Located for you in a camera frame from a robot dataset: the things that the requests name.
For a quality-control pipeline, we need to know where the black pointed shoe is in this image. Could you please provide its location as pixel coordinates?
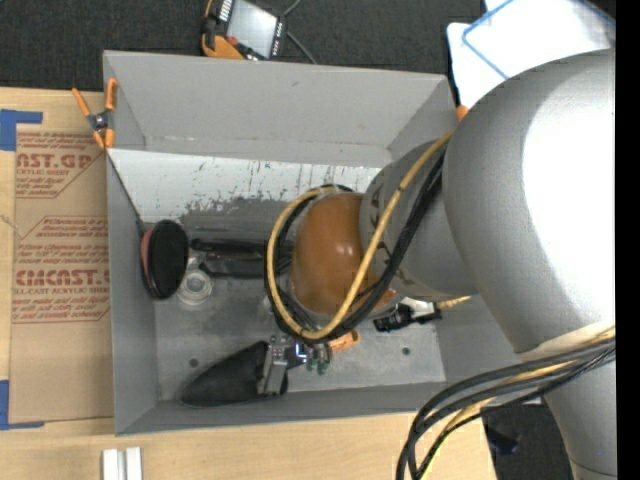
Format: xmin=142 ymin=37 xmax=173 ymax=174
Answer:
xmin=179 ymin=340 xmax=290 ymax=410

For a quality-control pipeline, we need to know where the grey metal bin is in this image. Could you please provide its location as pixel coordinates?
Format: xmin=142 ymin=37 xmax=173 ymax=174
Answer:
xmin=101 ymin=49 xmax=524 ymax=437

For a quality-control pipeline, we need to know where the black and red oval brush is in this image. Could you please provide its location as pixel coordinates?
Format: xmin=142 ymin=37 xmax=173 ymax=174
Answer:
xmin=139 ymin=218 xmax=191 ymax=301

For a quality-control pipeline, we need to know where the black cylinder on white bracket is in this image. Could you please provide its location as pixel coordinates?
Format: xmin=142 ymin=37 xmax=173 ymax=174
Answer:
xmin=373 ymin=299 xmax=444 ymax=334

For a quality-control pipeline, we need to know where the clear glass cup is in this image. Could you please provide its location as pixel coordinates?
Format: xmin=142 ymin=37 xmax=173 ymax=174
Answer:
xmin=176 ymin=269 xmax=215 ymax=308

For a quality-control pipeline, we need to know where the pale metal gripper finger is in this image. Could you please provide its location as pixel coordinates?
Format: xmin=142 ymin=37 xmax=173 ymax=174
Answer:
xmin=256 ymin=345 xmax=277 ymax=397
xmin=274 ymin=345 xmax=290 ymax=397

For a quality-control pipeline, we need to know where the brown cardboard board red print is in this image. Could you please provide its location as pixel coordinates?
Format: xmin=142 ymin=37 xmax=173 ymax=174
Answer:
xmin=0 ymin=86 xmax=117 ymax=430

